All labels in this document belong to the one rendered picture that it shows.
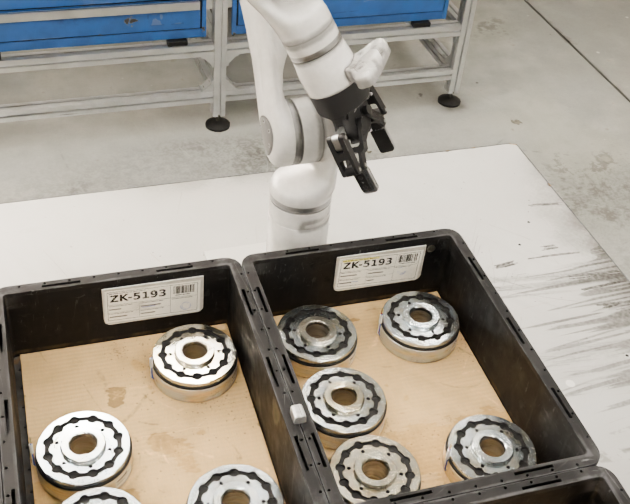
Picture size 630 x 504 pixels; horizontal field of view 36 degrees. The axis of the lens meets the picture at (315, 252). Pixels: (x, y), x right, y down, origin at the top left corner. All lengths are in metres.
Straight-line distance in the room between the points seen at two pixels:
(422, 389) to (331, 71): 0.41
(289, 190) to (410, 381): 0.33
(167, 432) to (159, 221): 0.57
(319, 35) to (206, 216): 0.54
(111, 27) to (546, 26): 1.89
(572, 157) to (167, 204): 1.88
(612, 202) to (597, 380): 1.68
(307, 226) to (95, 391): 0.40
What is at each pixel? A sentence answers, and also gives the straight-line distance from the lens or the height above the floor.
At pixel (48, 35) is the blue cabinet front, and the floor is 0.36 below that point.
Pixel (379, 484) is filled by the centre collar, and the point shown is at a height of 0.87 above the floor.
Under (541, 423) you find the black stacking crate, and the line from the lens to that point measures 1.14.
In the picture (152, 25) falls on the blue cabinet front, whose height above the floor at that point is 0.37.
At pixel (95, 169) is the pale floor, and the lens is 2.97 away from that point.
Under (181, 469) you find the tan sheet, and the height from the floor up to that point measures 0.83.
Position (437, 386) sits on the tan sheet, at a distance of 1.22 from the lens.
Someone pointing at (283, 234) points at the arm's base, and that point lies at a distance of 1.40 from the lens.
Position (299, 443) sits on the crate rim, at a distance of 1.01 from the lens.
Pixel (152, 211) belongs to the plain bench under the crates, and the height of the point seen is 0.70.
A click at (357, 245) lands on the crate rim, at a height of 0.93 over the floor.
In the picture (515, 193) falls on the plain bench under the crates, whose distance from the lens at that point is 1.79.
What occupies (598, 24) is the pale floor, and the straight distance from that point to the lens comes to 4.20.
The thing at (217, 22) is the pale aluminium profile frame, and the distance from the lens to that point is 2.96.
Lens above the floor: 1.71
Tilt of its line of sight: 40 degrees down
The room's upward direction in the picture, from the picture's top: 6 degrees clockwise
